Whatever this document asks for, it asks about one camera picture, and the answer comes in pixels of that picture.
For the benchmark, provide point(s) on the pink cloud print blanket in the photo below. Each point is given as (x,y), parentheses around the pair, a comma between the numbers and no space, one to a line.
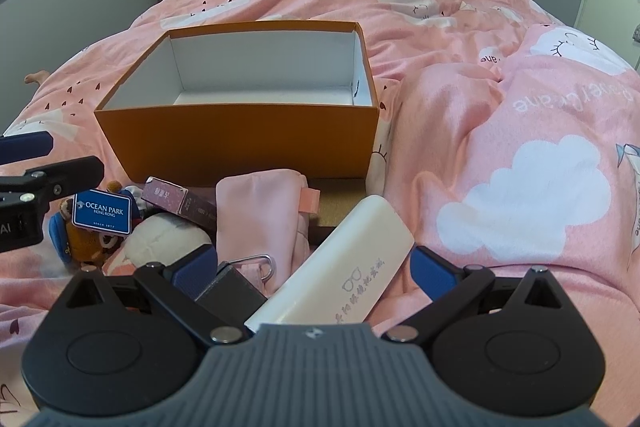
(500,132)

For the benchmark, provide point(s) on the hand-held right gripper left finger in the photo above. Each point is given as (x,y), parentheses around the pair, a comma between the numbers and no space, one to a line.
(192,272)

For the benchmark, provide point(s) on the small tan object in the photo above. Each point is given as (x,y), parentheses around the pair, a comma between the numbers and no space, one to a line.
(36,77)

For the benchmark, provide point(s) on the black box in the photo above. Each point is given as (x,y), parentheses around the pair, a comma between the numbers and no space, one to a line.
(230,294)

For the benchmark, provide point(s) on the maroon small carton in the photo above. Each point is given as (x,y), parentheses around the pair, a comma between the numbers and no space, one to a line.
(175,199)

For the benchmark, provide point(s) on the blue rectangular tag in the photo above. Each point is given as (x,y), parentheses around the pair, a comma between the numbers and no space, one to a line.
(102,212)

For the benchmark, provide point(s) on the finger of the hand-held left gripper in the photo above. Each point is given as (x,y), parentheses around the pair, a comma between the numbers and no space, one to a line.
(60,179)
(27,146)

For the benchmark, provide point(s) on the white glasses case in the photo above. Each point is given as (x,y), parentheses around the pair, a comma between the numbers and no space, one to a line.
(340,267)

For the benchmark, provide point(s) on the pink fabric pouch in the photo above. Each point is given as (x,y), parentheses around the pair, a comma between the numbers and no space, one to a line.
(260,217)

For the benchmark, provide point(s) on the orange cardboard box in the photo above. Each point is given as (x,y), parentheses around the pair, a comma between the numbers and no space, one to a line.
(225,142)

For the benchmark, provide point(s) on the white plush toy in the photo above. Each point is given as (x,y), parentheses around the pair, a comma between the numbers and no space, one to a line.
(160,237)

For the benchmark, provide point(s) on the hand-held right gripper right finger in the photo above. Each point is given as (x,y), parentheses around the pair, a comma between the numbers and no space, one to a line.
(430,268)

